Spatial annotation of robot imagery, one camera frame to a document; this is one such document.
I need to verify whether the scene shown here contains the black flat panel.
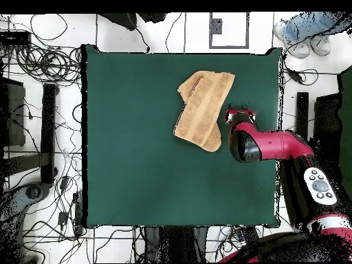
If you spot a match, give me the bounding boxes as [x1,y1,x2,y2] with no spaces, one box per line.
[313,93,342,144]
[0,78,26,147]

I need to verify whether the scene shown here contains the white shoe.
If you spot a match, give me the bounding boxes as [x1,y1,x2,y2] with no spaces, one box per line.
[273,20,311,59]
[309,34,331,56]

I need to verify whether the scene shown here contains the black electronics box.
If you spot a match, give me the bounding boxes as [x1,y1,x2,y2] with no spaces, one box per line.
[0,30,32,47]

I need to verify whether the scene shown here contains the coiled black cable bundle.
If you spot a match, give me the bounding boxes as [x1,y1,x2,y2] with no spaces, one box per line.
[16,45,83,83]

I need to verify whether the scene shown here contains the dark green table cloth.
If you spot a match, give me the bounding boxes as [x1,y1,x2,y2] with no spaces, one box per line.
[81,43,284,229]

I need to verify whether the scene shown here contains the person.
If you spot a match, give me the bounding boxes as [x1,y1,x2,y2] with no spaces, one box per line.
[98,12,167,32]
[281,12,352,42]

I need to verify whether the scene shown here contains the green cloth sheet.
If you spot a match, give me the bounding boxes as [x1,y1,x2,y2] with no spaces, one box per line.
[336,65,352,193]

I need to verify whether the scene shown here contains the black power adapter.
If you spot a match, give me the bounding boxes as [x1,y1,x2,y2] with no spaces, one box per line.
[287,68,305,85]

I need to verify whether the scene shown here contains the grey square floor frame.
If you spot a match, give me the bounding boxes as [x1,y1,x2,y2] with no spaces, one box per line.
[208,12,250,50]

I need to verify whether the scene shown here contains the small grey box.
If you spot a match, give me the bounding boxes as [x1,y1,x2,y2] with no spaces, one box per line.
[211,18,223,35]

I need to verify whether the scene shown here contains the tan terry towel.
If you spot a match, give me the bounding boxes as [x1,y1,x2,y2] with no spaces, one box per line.
[173,70,236,153]

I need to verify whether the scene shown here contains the grey chair base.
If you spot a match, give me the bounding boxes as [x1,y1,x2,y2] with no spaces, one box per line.
[0,181,52,223]

